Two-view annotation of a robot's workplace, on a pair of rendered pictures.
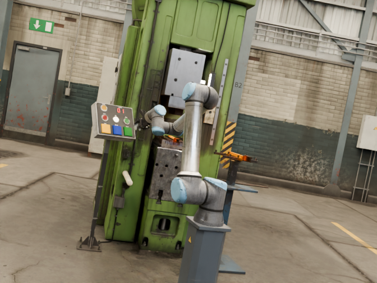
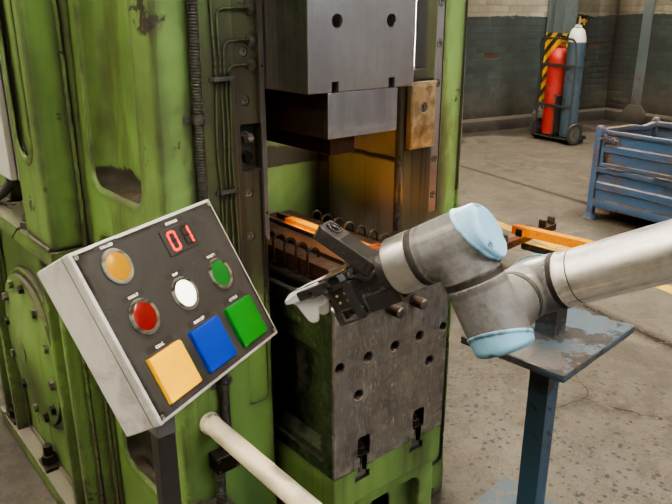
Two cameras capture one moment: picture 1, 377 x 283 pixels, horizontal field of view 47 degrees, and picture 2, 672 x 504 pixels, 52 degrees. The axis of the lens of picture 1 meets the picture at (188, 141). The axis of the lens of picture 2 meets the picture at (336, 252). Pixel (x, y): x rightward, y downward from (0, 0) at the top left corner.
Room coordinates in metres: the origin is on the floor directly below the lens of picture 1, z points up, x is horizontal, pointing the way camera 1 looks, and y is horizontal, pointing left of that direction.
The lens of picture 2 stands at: (2.44, 0.84, 1.52)
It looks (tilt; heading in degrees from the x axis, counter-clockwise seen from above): 19 degrees down; 334
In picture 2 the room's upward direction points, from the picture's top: straight up
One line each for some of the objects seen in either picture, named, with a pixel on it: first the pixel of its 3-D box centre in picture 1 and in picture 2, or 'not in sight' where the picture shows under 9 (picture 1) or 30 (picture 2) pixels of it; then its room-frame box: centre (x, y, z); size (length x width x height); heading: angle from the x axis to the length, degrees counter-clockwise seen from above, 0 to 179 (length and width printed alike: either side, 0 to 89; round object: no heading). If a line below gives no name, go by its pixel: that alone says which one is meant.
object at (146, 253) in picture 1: (153, 251); not in sight; (3.71, 0.12, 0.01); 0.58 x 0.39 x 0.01; 104
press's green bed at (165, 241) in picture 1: (160, 218); (323, 474); (3.98, 0.13, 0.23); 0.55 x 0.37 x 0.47; 14
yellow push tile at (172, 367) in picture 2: (105, 128); (173, 371); (3.38, 0.66, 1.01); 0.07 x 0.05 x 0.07; 129
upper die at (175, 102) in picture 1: (175, 103); (304, 103); (3.96, 0.18, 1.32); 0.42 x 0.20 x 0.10; 14
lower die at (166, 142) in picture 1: (168, 141); (306, 247); (3.96, 0.18, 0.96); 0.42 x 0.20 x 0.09; 14
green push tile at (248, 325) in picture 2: (127, 131); (244, 321); (3.51, 0.50, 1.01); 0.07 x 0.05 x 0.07; 129
